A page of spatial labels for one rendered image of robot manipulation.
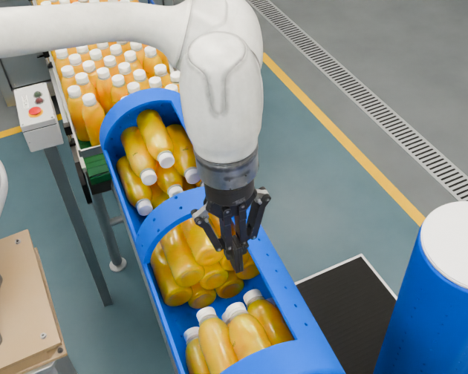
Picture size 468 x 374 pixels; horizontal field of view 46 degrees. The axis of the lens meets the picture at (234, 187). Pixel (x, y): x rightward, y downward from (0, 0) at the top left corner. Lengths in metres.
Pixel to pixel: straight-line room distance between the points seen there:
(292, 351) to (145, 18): 0.58
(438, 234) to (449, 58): 2.70
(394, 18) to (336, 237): 2.16
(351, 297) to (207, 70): 1.78
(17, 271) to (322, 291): 1.35
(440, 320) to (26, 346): 0.96
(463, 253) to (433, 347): 0.30
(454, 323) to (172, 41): 0.99
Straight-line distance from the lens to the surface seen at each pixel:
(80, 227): 2.13
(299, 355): 0.97
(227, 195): 0.78
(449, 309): 1.43
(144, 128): 1.47
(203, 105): 0.66
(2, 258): 1.40
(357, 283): 2.38
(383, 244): 2.71
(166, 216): 1.17
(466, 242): 1.43
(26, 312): 1.30
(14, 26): 0.74
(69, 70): 1.90
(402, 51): 4.02
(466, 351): 1.57
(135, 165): 1.44
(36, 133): 1.72
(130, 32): 0.81
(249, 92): 0.67
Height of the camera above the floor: 2.09
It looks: 46 degrees down
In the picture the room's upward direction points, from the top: 3 degrees counter-clockwise
